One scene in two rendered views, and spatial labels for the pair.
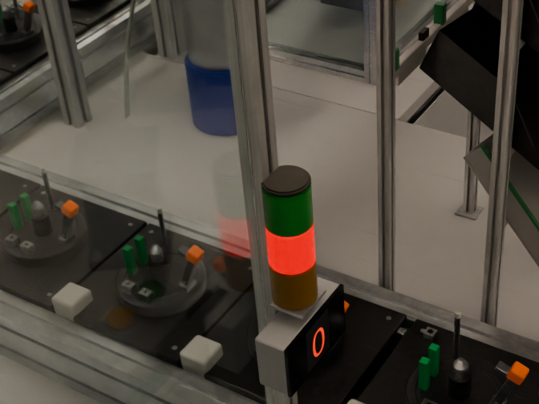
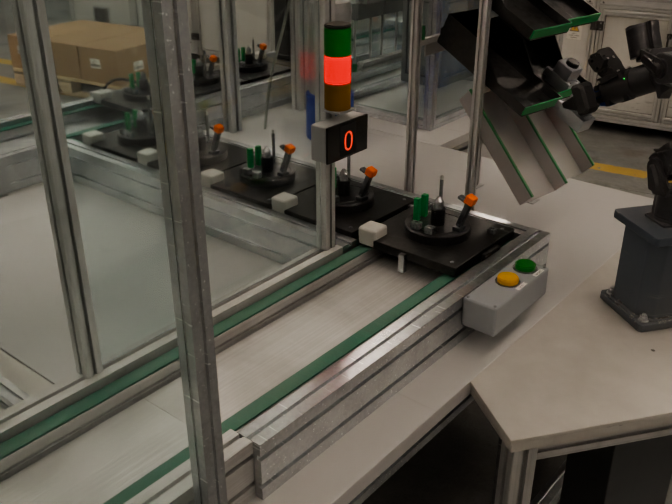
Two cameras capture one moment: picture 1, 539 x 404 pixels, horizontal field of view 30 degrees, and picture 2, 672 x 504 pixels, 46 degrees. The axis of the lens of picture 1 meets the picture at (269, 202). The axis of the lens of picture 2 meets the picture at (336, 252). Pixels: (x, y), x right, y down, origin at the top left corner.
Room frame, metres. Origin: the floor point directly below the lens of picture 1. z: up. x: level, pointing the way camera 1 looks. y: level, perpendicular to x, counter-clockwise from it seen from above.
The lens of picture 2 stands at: (-0.63, -0.11, 1.68)
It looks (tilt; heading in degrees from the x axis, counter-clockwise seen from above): 27 degrees down; 4
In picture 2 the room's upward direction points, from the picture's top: straight up
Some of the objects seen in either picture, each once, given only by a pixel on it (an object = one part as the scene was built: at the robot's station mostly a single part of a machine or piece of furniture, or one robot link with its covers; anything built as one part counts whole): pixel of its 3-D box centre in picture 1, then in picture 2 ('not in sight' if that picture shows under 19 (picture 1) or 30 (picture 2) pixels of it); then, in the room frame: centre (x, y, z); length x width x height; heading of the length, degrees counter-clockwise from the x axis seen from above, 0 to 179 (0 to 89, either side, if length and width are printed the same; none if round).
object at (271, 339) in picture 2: not in sight; (338, 308); (0.67, -0.03, 0.91); 0.84 x 0.28 x 0.10; 144
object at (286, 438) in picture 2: not in sight; (423, 332); (0.59, -0.19, 0.91); 0.89 x 0.06 x 0.11; 144
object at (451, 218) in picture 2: (459, 397); (437, 227); (0.90, -0.23, 0.98); 0.14 x 0.14 x 0.02
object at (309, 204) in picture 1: (287, 203); (337, 40); (0.82, -0.02, 1.38); 0.05 x 0.05 x 0.05
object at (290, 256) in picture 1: (290, 241); (337, 68); (0.82, -0.02, 1.33); 0.05 x 0.05 x 0.05
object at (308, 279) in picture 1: (293, 278); (337, 95); (0.82, -0.02, 1.28); 0.05 x 0.05 x 0.05
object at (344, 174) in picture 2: (292, 316); (343, 184); (1.05, -0.02, 1.01); 0.24 x 0.24 x 0.13; 54
